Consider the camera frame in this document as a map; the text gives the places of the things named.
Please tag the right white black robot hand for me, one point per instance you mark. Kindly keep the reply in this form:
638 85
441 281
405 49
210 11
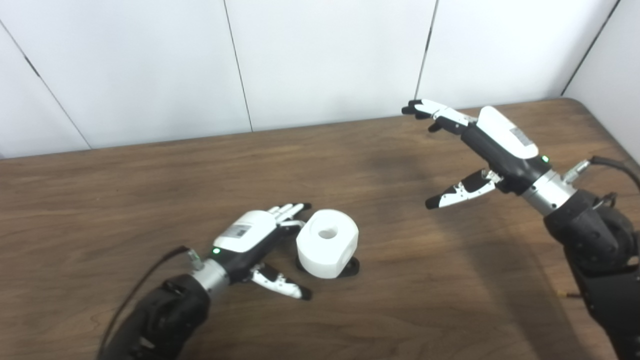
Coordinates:
505 145

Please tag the black flanged holder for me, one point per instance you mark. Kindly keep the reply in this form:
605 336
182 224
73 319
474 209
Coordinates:
350 267

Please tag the round white cylinder piece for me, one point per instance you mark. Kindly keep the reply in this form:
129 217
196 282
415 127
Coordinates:
327 245

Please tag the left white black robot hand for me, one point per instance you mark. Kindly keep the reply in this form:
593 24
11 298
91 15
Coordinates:
245 240

